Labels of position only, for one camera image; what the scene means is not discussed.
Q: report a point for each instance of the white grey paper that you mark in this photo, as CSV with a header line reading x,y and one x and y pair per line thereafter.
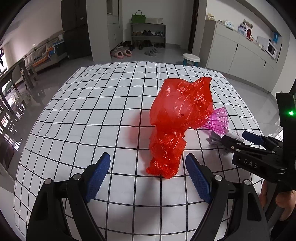
x,y
216,141

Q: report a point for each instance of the dark wardrobe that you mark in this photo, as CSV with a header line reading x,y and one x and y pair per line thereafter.
x,y
75,28

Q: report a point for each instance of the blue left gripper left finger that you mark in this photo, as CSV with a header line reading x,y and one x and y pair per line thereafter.
x,y
94,176

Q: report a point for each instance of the long grey cabinet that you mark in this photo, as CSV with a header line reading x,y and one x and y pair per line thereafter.
x,y
229,52

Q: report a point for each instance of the grey shoe rack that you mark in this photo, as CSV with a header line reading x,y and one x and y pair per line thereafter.
x,y
148,35

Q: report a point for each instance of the white black grid tablecloth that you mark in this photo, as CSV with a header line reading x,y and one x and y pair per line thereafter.
x,y
105,109

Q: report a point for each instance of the grey slippers pair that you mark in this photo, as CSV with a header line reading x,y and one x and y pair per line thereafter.
x,y
152,52

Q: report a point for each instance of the green handbag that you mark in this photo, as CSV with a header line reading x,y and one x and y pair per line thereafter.
x,y
138,17

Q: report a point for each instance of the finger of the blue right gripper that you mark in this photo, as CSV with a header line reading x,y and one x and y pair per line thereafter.
x,y
231,144
253,138

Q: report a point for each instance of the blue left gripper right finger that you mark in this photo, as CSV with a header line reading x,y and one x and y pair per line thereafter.
x,y
199,179

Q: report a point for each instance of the white round plastic stool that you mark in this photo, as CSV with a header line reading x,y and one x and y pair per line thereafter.
x,y
192,58

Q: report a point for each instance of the pink slippers pair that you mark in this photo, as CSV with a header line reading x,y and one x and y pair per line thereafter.
x,y
120,54

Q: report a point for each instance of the white microwave oven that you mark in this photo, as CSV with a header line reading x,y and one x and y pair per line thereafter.
x,y
270,48

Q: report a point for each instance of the right hand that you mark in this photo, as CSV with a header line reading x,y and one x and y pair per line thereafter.
x,y
285,200

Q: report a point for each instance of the red plastic bag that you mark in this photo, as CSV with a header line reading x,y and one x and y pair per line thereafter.
x,y
179,105

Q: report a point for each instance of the pink foam fruit net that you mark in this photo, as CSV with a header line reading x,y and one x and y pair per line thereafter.
x,y
218,121

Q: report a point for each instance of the red thermos bottle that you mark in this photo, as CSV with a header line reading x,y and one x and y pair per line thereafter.
x,y
248,34

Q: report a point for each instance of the tall grey cupboard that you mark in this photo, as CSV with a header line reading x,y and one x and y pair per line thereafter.
x,y
104,20

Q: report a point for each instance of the beige sofa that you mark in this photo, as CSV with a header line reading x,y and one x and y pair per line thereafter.
x,y
47,53

